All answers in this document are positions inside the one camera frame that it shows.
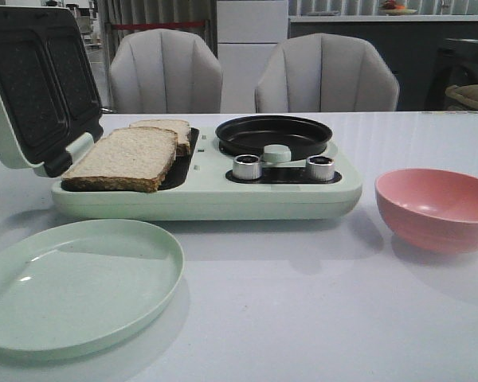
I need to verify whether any green breakfast maker lid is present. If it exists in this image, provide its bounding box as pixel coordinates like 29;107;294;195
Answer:
0;6;103;177

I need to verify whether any silver control knob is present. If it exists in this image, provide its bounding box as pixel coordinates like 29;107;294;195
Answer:
232;154;262;181
305;155;335;181

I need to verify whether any left beige chair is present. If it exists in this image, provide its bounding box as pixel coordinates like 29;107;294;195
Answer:
109;29;223;114

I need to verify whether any right silver control knob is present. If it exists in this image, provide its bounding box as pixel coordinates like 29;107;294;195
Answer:
305;155;335;181

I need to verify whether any bread slice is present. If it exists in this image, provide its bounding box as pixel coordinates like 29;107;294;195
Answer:
61;127;178;193
129;119;192;156

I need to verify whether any left silver control knob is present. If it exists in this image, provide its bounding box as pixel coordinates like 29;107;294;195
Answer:
232;154;262;181

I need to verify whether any dark sideboard counter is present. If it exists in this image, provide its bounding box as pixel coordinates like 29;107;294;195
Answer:
289;15;478;111

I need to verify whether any right beige chair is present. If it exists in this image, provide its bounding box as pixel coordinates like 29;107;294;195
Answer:
255;33;399;113

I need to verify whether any light green plate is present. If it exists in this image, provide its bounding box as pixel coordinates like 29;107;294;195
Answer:
0;219;184;361

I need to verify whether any red barrier belt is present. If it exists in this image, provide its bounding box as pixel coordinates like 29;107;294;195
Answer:
110;20;206;30

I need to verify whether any beige chair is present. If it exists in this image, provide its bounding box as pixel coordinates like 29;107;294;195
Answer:
255;33;399;113
109;29;223;114

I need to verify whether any white cabinet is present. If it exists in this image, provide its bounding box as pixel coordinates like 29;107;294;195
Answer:
217;1;288;113

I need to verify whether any black round frying pan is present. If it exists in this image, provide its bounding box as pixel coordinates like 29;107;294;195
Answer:
215;115;332;161

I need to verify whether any fruit plate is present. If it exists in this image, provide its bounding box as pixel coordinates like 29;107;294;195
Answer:
378;0;417;16

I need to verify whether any pink bowl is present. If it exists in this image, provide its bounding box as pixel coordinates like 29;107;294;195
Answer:
375;168;478;254

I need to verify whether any green breakfast maker base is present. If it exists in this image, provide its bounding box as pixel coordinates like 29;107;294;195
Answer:
52;127;362;220

